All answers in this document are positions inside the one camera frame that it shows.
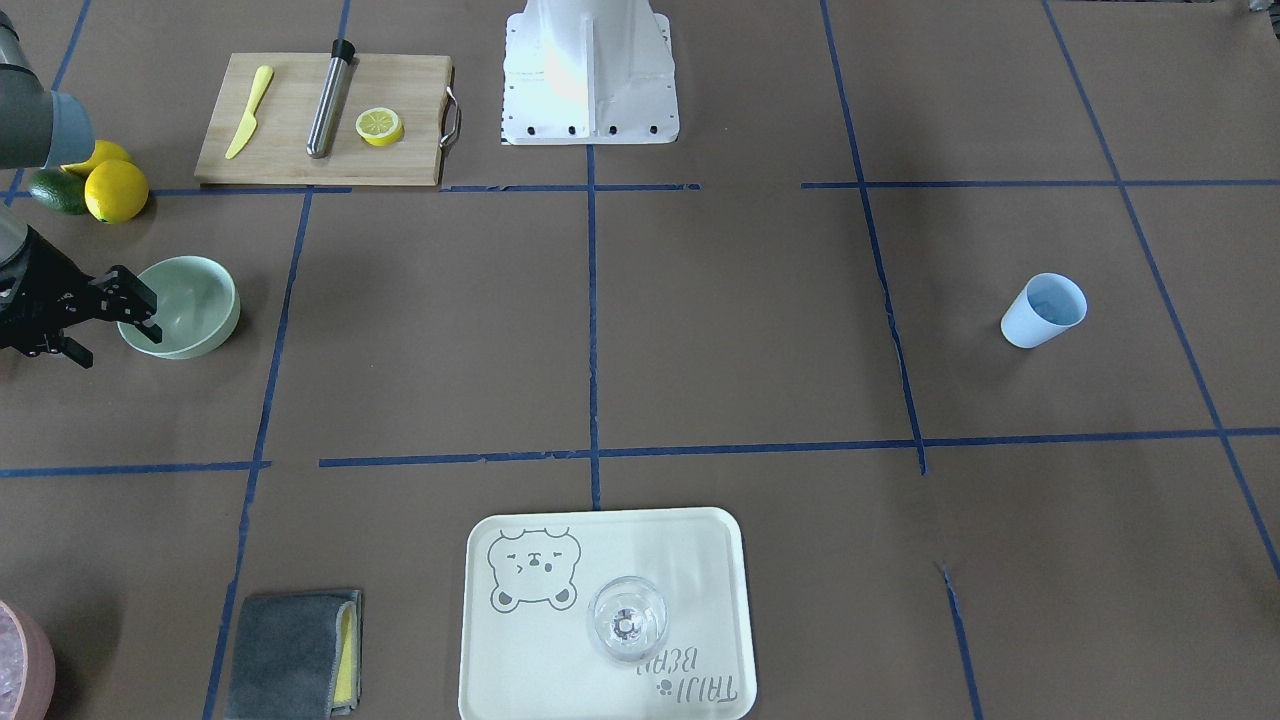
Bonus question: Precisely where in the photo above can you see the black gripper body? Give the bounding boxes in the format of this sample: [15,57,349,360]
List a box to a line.
[1,228,93,357]

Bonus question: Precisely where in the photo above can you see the green ceramic bowl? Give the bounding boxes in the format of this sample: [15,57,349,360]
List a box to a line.
[116,256,241,360]

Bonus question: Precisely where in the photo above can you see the light blue plastic cup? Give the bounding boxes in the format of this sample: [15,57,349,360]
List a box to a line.
[1000,273,1088,348]

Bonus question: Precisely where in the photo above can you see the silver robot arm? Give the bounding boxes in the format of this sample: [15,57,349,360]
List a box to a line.
[1,14,163,368]

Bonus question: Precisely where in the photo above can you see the pink bowl with ice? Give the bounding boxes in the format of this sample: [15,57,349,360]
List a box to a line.
[1,601,56,719]

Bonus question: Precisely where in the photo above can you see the yellow lemon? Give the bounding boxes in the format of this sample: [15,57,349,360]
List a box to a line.
[60,138,133,179]
[84,159,150,224]

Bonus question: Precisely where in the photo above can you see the green lime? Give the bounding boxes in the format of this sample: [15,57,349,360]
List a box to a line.
[27,169,90,217]

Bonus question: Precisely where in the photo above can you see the wooden cutting board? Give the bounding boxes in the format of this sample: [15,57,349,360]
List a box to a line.
[193,53,463,190]

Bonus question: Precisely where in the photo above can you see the yellow plastic knife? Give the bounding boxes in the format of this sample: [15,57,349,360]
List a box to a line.
[224,65,275,160]

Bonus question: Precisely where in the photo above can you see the half lemon slice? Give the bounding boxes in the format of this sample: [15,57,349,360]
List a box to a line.
[355,108,404,147]

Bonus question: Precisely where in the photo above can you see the cream bear tray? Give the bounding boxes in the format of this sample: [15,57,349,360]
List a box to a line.
[458,507,758,719]

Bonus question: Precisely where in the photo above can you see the clear wine glass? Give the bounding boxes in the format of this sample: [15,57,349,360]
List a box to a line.
[589,575,669,664]

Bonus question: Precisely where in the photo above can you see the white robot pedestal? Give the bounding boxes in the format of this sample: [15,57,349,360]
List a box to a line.
[500,1,681,146]

